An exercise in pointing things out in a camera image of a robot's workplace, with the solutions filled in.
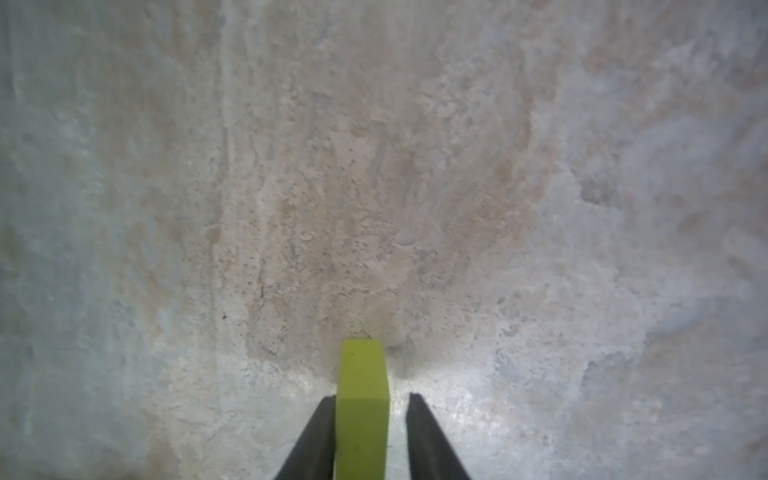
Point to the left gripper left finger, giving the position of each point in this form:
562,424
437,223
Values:
313,455

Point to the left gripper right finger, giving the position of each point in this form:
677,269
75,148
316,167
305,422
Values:
430,454

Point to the lime green long block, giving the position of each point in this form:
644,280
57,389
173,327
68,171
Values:
362,411

